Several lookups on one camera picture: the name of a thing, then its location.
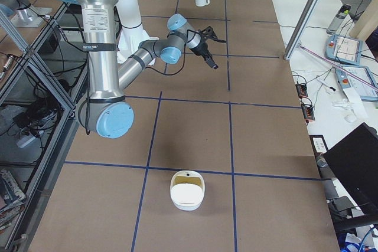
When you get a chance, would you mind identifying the red circuit board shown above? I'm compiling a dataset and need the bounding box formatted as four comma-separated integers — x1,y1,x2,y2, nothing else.
295,83,308,99
301,104,315,123

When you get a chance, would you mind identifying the teach pendant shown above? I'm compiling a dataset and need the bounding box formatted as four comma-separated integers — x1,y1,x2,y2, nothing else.
325,34,363,66
335,65,377,102

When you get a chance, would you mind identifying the white computer mouse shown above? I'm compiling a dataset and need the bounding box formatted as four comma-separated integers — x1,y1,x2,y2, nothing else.
344,114,357,123

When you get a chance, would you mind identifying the stack of magazines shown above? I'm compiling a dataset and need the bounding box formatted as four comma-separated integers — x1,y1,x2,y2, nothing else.
1,168,27,230

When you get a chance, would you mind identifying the white lidded container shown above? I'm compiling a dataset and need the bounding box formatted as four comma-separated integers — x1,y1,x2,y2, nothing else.
170,170,206,211

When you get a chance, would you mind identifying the black laptop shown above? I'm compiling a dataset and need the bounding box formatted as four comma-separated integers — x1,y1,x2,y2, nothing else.
324,123,377,214

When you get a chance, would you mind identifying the lower red circuit board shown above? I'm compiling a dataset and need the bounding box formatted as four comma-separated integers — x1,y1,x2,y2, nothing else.
301,104,315,123

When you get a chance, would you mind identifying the upper teach pendant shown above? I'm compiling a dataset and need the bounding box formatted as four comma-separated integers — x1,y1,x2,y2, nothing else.
325,34,363,66

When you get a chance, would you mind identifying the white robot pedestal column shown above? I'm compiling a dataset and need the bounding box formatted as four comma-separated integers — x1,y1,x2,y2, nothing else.
116,0,158,64

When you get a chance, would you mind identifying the upper red circuit board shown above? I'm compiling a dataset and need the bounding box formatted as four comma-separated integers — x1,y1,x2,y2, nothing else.
295,83,308,99

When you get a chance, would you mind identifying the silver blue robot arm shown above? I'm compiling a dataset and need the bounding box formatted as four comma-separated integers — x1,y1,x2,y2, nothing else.
62,0,217,139

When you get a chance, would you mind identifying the lower teach pendant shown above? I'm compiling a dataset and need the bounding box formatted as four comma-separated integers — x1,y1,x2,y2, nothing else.
335,65,377,102

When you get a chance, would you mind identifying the aluminium frame post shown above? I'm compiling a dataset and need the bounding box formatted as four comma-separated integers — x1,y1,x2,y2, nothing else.
283,0,319,60

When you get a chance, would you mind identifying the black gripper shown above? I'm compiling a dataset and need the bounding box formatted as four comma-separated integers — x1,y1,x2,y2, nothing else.
191,40,219,70

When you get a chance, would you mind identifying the white power strip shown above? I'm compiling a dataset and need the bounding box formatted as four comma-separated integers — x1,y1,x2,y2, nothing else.
16,133,37,149

